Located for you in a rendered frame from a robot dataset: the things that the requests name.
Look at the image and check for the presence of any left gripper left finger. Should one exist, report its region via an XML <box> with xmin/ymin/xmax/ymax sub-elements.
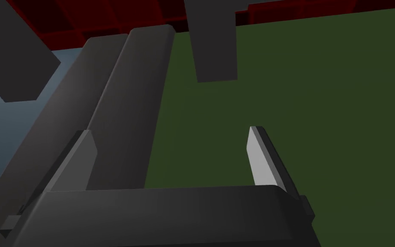
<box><xmin>29</xmin><ymin>129</ymin><xmax>98</xmax><ymax>205</ymax></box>

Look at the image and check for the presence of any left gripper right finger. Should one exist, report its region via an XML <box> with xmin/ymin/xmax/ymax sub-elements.
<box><xmin>246</xmin><ymin>125</ymin><xmax>301</xmax><ymax>199</ymax></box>

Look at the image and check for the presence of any dark grey long beam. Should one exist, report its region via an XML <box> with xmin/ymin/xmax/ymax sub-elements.
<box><xmin>0</xmin><ymin>24</ymin><xmax>177</xmax><ymax>241</ymax></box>

